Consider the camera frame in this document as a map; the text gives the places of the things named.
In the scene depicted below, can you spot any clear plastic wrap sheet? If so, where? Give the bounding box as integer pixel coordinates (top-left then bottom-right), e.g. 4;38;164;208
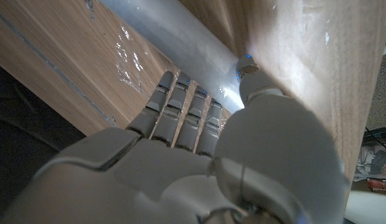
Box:
113;24;150;97

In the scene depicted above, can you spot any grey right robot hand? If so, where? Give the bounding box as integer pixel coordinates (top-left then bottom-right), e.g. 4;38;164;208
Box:
0;55;351;224

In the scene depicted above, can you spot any grey plastic wrap roll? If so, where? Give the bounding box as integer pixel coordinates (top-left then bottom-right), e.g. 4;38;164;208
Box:
98;0;247;114

